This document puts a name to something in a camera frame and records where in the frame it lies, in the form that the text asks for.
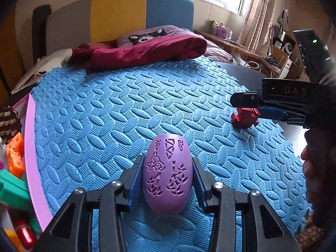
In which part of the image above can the red notched block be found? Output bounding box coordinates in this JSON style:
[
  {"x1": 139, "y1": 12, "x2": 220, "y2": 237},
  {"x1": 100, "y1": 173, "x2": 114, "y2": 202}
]
[{"x1": 230, "y1": 107, "x2": 261, "y2": 126}]

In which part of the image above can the glossy red capsule case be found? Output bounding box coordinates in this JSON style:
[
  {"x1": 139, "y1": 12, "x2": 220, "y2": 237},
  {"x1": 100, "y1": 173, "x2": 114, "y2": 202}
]
[{"x1": 14, "y1": 220, "x2": 37, "y2": 244}]

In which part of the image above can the white box with pink rim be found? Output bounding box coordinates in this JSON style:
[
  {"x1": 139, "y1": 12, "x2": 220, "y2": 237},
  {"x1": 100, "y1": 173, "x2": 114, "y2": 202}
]
[{"x1": 0, "y1": 93, "x2": 54, "y2": 252}]

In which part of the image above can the green plastic toy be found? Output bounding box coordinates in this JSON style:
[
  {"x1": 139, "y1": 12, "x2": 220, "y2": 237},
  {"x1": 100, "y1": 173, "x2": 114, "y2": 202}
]
[{"x1": 0, "y1": 168, "x2": 42, "y2": 231}]

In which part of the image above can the purple perforated oval case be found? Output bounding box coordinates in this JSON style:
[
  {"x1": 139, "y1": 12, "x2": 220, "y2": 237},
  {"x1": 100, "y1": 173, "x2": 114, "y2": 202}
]
[{"x1": 142, "y1": 134, "x2": 194, "y2": 214}]

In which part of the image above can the wooden studded massage brush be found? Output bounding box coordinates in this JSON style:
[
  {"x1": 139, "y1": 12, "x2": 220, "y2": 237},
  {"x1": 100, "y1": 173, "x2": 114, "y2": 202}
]
[{"x1": 0, "y1": 105, "x2": 23, "y2": 145}]

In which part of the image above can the wooden chair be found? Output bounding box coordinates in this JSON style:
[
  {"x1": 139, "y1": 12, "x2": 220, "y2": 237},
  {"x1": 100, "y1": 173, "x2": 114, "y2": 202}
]
[{"x1": 259, "y1": 46, "x2": 292, "y2": 79}]

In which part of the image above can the wooden desk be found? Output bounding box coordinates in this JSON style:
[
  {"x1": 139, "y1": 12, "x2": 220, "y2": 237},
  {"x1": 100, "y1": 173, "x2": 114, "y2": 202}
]
[{"x1": 194, "y1": 29, "x2": 263, "y2": 58}]

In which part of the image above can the purple cat print pillow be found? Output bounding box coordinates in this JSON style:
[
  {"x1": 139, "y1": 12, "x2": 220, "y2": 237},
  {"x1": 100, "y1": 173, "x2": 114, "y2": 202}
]
[{"x1": 116, "y1": 25, "x2": 195, "y2": 48}]

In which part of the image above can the wooden wardrobe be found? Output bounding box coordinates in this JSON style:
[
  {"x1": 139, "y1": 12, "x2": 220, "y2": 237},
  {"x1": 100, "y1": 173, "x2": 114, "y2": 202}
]
[{"x1": 0, "y1": 13, "x2": 19, "y2": 103}]

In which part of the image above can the pink pillow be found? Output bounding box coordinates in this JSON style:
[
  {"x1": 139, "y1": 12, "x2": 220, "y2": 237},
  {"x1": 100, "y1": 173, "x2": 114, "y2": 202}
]
[{"x1": 202, "y1": 38, "x2": 234, "y2": 63}]

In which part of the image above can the person's right hand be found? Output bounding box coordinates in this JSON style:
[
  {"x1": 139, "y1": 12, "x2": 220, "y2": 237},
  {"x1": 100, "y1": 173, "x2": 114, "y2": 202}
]
[{"x1": 301, "y1": 127, "x2": 336, "y2": 229}]

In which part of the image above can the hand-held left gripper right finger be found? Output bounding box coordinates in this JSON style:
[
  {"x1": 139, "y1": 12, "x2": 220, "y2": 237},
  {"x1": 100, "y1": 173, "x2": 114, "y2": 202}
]
[{"x1": 192, "y1": 156, "x2": 302, "y2": 252}]

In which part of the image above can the dark red cloth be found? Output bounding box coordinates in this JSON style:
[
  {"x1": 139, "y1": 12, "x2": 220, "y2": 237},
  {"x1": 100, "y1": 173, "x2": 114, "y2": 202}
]
[{"x1": 69, "y1": 34, "x2": 208, "y2": 71}]

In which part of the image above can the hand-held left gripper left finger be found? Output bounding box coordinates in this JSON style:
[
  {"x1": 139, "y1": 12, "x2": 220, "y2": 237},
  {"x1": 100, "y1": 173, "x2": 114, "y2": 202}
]
[{"x1": 33, "y1": 154, "x2": 145, "y2": 252}]

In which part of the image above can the black rolled mat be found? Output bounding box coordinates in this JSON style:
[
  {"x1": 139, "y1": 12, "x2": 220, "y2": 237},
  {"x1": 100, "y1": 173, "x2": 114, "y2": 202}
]
[{"x1": 32, "y1": 4, "x2": 52, "y2": 58}]

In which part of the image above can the purple storage box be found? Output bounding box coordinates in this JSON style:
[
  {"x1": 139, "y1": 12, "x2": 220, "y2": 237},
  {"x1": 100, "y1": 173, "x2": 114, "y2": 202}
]
[{"x1": 211, "y1": 20, "x2": 234, "y2": 38}]

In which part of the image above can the grey yellow blue headboard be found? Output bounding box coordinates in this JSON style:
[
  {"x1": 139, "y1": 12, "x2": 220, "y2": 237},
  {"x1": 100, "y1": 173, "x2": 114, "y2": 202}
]
[{"x1": 46, "y1": 0, "x2": 195, "y2": 55}]

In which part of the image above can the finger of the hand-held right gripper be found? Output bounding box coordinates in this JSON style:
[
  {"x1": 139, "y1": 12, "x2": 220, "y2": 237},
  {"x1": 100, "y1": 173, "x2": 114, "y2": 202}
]
[
  {"x1": 256, "y1": 106, "x2": 289, "y2": 122},
  {"x1": 230, "y1": 91, "x2": 264, "y2": 108}
]

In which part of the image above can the orange lattice block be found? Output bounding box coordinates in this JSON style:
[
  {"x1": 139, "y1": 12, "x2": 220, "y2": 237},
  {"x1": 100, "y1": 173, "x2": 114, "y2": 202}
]
[{"x1": 6, "y1": 132, "x2": 26, "y2": 179}]

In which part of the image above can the beige canvas tote bag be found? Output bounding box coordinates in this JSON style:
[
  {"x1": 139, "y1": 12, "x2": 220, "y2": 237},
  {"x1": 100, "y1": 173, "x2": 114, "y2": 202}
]
[{"x1": 12, "y1": 48, "x2": 74, "y2": 93}]

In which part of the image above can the pink curtain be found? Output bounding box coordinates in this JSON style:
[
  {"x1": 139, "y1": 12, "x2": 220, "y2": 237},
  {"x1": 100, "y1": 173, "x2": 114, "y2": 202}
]
[{"x1": 236, "y1": 0, "x2": 280, "y2": 53}]

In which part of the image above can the blue foam puzzle mat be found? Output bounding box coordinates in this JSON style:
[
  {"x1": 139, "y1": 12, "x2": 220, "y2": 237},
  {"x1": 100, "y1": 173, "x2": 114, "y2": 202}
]
[{"x1": 29, "y1": 55, "x2": 315, "y2": 252}]

